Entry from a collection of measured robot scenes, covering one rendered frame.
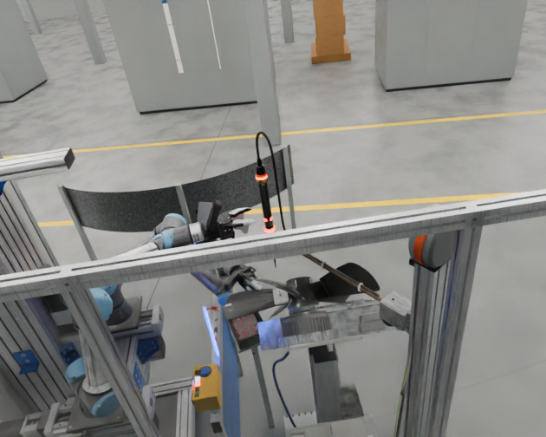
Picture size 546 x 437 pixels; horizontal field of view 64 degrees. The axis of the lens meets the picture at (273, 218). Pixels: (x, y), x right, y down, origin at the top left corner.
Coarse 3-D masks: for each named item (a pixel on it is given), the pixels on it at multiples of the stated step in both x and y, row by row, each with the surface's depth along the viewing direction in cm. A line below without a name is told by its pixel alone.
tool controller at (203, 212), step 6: (198, 204) 261; (204, 204) 262; (210, 204) 263; (198, 210) 256; (204, 210) 256; (210, 210) 257; (198, 216) 250; (204, 216) 251; (204, 222) 246; (204, 240) 248; (210, 240) 249; (216, 240) 252
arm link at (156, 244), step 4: (156, 236) 182; (160, 236) 182; (152, 240) 182; (156, 240) 179; (160, 240) 179; (148, 244) 176; (152, 244) 176; (156, 244) 177; (160, 244) 177; (136, 248) 173; (140, 248) 173; (144, 248) 173; (148, 248) 174; (152, 248) 174; (156, 248) 175; (160, 248) 176; (164, 248) 176; (124, 252) 171; (128, 252) 170; (132, 252) 170; (136, 252) 171; (140, 252) 171; (116, 256) 168; (120, 256) 167
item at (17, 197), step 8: (0, 152) 309; (8, 184) 314; (16, 184) 324; (16, 192) 323; (16, 200) 322; (24, 200) 331; (24, 208) 330; (24, 216) 329; (32, 216) 338; (32, 224) 338; (32, 232) 336; (40, 232) 346; (40, 240) 346; (40, 248) 344; (48, 248) 354; (48, 256) 354; (56, 264) 364
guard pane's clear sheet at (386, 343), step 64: (320, 256) 95; (384, 256) 97; (448, 256) 99; (512, 256) 101; (0, 320) 96; (64, 320) 98; (128, 320) 100; (192, 320) 102; (256, 320) 104; (320, 320) 106; (384, 320) 108; (512, 320) 113; (0, 384) 108; (64, 384) 110; (192, 384) 115; (256, 384) 117; (320, 384) 120; (384, 384) 123; (512, 384) 129
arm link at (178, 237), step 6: (174, 228) 168; (180, 228) 167; (186, 228) 166; (162, 234) 166; (168, 234) 165; (174, 234) 165; (180, 234) 165; (186, 234) 166; (162, 240) 165; (168, 240) 165; (174, 240) 165; (180, 240) 165; (186, 240) 166; (192, 240) 167; (168, 246) 165; (174, 246) 166; (180, 246) 167
